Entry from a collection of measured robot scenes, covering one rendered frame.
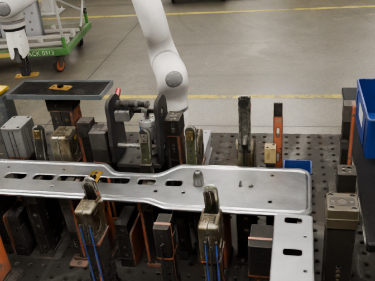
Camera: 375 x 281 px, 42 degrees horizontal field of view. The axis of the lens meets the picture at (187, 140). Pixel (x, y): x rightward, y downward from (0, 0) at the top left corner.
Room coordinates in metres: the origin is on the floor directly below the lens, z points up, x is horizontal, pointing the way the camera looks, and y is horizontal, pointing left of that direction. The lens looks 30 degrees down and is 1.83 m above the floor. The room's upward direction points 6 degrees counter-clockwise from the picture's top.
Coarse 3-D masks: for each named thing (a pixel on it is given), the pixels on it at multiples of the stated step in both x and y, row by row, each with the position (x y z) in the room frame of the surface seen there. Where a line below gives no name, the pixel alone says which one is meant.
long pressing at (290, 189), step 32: (0, 160) 1.46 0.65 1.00; (32, 160) 1.44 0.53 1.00; (0, 192) 1.27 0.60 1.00; (32, 192) 1.25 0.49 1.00; (64, 192) 1.23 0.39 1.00; (128, 192) 1.19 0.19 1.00; (160, 192) 1.18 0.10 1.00; (192, 192) 1.16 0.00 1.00; (224, 192) 1.15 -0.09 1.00; (256, 192) 1.13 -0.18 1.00; (288, 192) 1.12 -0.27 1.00
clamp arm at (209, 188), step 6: (210, 186) 1.02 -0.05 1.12; (216, 186) 1.02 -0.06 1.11; (204, 192) 1.01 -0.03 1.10; (210, 192) 1.01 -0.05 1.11; (216, 192) 1.01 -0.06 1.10; (204, 198) 1.02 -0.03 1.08; (210, 198) 1.01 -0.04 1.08; (216, 198) 1.01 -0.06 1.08; (210, 204) 1.02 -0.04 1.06; (216, 204) 1.01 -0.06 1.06; (210, 210) 1.02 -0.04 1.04; (216, 210) 1.02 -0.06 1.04
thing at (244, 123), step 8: (240, 96) 1.33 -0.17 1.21; (248, 96) 1.32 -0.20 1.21; (240, 104) 1.29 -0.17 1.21; (248, 104) 1.31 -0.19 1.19; (240, 112) 1.31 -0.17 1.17; (248, 112) 1.31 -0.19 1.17; (240, 120) 1.31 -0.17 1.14; (248, 120) 1.30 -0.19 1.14; (240, 128) 1.31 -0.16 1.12; (248, 128) 1.30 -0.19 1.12; (240, 136) 1.30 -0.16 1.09; (248, 136) 1.30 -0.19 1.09; (240, 144) 1.30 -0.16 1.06; (248, 144) 1.29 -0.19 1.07
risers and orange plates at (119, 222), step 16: (0, 208) 1.33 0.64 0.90; (16, 208) 1.36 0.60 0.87; (128, 208) 1.29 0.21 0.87; (0, 224) 1.33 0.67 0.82; (16, 224) 1.31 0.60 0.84; (128, 224) 1.22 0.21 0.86; (176, 224) 1.21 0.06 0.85; (16, 240) 1.31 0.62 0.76; (32, 240) 1.34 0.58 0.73; (128, 240) 1.20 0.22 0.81; (144, 240) 1.29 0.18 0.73; (128, 256) 1.20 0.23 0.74
